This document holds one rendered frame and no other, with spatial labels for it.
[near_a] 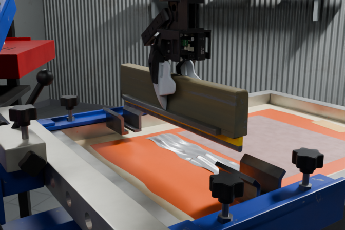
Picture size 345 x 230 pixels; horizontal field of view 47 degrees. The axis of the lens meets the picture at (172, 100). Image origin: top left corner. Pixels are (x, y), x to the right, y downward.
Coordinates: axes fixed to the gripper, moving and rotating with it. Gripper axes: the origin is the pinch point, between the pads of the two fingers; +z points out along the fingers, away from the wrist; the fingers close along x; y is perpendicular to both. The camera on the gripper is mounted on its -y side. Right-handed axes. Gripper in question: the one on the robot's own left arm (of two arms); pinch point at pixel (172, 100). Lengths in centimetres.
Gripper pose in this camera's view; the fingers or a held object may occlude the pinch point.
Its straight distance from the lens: 76.7
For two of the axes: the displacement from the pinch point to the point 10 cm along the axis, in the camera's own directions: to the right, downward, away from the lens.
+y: 5.6, 1.9, -8.0
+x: 8.3, -1.3, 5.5
